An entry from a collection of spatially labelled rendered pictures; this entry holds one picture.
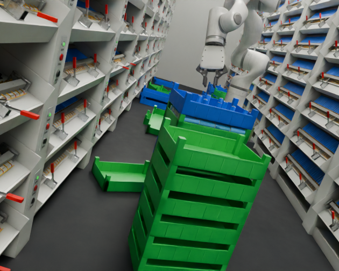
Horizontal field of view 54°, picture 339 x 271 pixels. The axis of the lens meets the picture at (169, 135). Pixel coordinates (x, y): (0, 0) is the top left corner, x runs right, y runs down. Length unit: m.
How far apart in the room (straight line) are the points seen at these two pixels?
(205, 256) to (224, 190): 0.24
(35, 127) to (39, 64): 0.16
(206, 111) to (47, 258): 0.72
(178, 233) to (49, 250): 0.41
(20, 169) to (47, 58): 0.30
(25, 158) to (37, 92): 0.18
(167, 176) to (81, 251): 0.41
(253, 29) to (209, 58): 0.56
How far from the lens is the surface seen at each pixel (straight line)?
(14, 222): 1.07
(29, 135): 0.95
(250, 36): 1.96
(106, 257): 1.19
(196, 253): 1.13
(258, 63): 2.05
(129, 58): 2.25
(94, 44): 1.57
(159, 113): 2.79
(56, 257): 1.15
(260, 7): 1.85
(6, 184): 0.89
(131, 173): 1.78
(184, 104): 1.21
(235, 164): 1.01
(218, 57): 1.42
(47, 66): 0.89
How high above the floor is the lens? 0.73
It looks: 16 degrees down
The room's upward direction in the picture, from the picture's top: 17 degrees clockwise
